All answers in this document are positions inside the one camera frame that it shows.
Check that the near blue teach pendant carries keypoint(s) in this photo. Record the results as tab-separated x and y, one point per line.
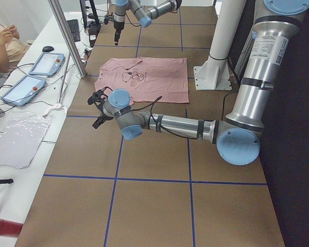
23	91

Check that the black computer mouse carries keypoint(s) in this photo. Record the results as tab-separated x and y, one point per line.
47	48

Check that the blue teach pendant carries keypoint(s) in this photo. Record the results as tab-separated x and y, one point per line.
23	91
47	64

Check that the far blue teach pendant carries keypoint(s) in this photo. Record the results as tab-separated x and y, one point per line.
47	64

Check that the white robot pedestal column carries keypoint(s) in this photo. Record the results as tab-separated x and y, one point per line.
214	73

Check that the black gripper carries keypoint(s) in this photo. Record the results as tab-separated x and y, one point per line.
101	117
117	26

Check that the white plastic hook tool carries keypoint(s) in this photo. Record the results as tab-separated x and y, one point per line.
57	106

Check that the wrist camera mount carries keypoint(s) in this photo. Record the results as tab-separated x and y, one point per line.
108	18
98	97

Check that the seated person beige shirt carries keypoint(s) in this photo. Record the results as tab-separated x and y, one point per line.
12	49

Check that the pink Snoopy t-shirt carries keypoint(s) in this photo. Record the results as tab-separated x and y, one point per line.
147	78

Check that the black keyboard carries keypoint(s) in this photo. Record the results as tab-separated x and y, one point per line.
74	29

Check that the aluminium frame post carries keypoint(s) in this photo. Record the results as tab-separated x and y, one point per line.
65	31

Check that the black box device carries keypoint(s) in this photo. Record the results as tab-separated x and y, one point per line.
92	30

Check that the clear plastic bag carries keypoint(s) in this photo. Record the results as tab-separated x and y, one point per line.
21	139

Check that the red cylinder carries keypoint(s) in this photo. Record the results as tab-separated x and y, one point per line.
10	228

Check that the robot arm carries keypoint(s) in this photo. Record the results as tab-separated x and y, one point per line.
144	16
237	135

